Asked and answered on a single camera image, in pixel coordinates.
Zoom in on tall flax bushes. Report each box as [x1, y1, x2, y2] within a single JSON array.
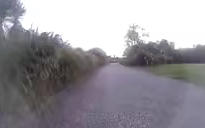
[[0, 24, 110, 116]]

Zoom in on grey gravel road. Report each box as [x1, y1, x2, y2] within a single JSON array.
[[49, 62, 205, 128]]

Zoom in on clump of bushes and trees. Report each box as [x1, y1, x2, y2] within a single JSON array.
[[119, 23, 184, 67]]

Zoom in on tall palm-like tree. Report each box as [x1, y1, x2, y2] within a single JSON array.
[[0, 0, 27, 41]]

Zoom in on mown grass field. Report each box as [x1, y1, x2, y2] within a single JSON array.
[[149, 63, 205, 88]]

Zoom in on dark hedge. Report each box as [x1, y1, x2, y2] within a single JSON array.
[[176, 44, 205, 65]]

